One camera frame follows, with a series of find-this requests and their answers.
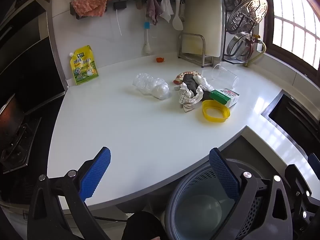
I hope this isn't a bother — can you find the dark grey cloth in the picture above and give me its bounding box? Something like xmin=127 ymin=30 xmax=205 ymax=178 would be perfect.
xmin=182 ymin=74 xmax=213 ymax=102

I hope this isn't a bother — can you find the patterned paper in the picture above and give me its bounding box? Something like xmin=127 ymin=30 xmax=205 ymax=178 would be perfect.
xmin=178 ymin=82 xmax=213 ymax=112

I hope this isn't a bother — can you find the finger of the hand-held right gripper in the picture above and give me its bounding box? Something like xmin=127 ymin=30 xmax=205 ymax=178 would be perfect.
xmin=307 ymin=152 xmax=320 ymax=178
xmin=285 ymin=164 xmax=320 ymax=230

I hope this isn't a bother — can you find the mauve cloth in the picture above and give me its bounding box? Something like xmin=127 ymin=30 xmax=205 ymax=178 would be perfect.
xmin=146 ymin=0 xmax=163 ymax=26

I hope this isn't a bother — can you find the small white cutting board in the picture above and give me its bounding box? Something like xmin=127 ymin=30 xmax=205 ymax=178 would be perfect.
xmin=181 ymin=34 xmax=203 ymax=54

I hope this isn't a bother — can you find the yellow spouted pouch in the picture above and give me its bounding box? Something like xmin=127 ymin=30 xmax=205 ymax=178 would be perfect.
xmin=69 ymin=45 xmax=99 ymax=85

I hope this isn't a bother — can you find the person's dark clothing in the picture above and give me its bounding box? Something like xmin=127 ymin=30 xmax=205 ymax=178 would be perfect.
xmin=121 ymin=211 xmax=167 ymax=240

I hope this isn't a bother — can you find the barred window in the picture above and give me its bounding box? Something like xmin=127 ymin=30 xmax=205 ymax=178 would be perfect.
xmin=260 ymin=0 xmax=320 ymax=71

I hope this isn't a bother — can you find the white rice paddle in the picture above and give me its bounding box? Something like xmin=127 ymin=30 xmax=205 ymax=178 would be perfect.
xmin=172 ymin=0 xmax=184 ymax=31

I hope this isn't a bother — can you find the black range hood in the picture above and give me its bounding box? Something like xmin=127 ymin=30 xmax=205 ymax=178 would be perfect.
xmin=0 ymin=0 xmax=68 ymax=113

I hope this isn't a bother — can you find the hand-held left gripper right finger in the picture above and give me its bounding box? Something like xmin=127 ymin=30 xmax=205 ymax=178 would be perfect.
xmin=209 ymin=147 xmax=293 ymax=240

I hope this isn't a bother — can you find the clear plastic cup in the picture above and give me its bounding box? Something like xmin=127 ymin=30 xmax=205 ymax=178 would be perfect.
xmin=212 ymin=64 xmax=239 ymax=88

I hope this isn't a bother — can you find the large white cutting board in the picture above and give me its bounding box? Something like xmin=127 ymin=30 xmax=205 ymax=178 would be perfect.
xmin=184 ymin=0 xmax=223 ymax=58

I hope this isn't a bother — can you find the yellow gas hose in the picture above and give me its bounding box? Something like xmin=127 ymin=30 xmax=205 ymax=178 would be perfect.
xmin=244 ymin=40 xmax=267 ymax=67

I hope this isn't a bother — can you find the black gas stove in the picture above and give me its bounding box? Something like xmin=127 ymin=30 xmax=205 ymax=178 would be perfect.
xmin=0 ymin=94 xmax=42 ymax=175

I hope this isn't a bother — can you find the white tissue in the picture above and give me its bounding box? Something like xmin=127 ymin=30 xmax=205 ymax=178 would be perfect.
xmin=193 ymin=75 xmax=214 ymax=92

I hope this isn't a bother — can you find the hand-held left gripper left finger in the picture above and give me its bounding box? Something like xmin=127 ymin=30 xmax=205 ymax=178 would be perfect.
xmin=27 ymin=147 xmax=112 ymax=240

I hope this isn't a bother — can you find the yellow plastic lid ring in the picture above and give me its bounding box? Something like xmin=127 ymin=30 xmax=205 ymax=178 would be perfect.
xmin=202 ymin=100 xmax=230 ymax=123

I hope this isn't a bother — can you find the patterned pot holder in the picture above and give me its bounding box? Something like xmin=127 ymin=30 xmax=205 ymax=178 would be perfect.
xmin=174 ymin=71 xmax=202 ymax=84

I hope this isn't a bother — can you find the white hanging cloth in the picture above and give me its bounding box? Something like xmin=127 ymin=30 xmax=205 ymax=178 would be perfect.
xmin=159 ymin=0 xmax=174 ymax=23

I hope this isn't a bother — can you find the pink cloth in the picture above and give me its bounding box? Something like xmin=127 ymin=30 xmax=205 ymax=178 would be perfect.
xmin=71 ymin=0 xmax=115 ymax=17

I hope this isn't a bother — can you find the perforated steel steamer plate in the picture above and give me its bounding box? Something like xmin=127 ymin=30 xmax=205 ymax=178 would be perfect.
xmin=229 ymin=0 xmax=268 ymax=32

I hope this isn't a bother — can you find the green and white carton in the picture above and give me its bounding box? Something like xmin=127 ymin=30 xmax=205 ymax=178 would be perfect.
xmin=209 ymin=88 xmax=240 ymax=108

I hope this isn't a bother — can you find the grey perforated waste bin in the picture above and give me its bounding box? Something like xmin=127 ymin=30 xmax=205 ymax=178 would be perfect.
xmin=165 ymin=159 xmax=275 ymax=240

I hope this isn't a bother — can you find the steel cutting board stand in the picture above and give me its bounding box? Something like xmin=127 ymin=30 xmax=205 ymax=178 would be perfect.
xmin=178 ymin=32 xmax=214 ymax=68

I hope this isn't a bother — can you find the brass gas valve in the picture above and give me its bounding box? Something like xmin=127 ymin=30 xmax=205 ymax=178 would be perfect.
xmin=245 ymin=34 xmax=262 ymax=55

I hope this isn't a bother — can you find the clear plastic bag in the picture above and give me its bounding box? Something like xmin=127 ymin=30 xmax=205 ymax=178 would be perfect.
xmin=132 ymin=73 xmax=171 ymax=101

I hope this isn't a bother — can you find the steel kitchen sink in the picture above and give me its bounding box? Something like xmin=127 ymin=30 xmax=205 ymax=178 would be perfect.
xmin=261 ymin=89 xmax=320 ymax=154

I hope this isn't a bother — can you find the blue and white brush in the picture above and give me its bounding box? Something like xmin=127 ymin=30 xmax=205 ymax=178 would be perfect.
xmin=142 ymin=22 xmax=152 ymax=54

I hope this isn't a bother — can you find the black lid rack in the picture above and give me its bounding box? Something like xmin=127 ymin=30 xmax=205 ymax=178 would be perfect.
xmin=221 ymin=0 xmax=263 ymax=64

